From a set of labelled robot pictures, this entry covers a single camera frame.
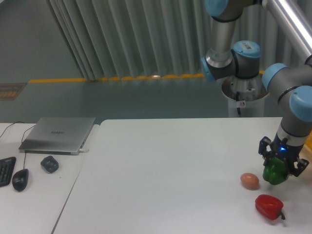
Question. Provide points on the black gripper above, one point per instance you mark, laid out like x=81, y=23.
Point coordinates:
x=287, y=153

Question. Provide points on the green bell pepper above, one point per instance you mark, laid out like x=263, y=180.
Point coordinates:
x=275, y=171

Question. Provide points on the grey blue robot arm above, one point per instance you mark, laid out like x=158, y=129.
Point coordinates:
x=263, y=48

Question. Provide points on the yellow plastic basket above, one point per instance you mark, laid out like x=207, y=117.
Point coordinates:
x=306, y=152

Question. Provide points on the red bell pepper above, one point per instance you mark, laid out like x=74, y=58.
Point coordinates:
x=270, y=207

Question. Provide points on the brown egg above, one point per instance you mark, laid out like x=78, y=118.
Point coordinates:
x=249, y=180

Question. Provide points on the grey pleated curtain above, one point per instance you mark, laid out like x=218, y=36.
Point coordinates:
x=135, y=38

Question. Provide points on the silver laptop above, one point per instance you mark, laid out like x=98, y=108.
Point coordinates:
x=58, y=135

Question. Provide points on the small black device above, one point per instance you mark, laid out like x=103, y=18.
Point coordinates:
x=50, y=164

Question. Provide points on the black computer mouse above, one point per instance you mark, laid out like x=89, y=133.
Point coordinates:
x=20, y=180

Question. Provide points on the black keyboard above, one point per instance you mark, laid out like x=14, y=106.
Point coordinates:
x=6, y=170

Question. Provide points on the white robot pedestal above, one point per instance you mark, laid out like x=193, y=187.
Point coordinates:
x=245, y=97

